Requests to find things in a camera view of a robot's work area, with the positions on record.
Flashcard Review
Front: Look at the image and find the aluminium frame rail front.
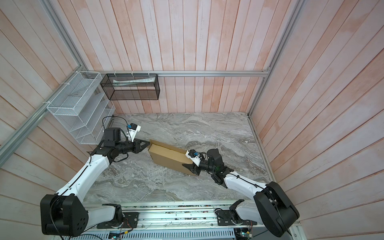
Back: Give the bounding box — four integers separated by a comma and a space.
50, 200, 301, 233

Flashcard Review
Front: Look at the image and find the brown cardboard box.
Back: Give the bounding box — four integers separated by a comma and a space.
149, 140, 196, 176

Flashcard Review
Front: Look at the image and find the black wire mesh basket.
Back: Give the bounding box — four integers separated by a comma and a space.
101, 73, 161, 101

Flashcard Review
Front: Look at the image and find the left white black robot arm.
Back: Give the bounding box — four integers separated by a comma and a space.
40, 123, 150, 238

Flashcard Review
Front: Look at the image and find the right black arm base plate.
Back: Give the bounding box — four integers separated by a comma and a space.
214, 208, 258, 226

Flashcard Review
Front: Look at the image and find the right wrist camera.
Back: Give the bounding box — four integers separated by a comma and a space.
186, 150, 205, 167

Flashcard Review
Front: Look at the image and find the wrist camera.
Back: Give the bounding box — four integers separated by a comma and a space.
127, 123, 141, 142
186, 150, 205, 167

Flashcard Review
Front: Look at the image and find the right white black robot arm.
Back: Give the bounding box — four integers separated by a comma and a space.
183, 149, 300, 237

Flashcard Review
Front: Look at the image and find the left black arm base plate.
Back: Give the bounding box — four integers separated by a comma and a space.
97, 212, 139, 229

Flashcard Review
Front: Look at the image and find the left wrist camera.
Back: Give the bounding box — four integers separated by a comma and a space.
127, 123, 141, 142

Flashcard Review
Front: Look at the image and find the white wire mesh shelf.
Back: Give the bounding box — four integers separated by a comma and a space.
47, 72, 115, 145

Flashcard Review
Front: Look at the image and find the white paper in basket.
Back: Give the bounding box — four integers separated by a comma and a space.
112, 77, 156, 87

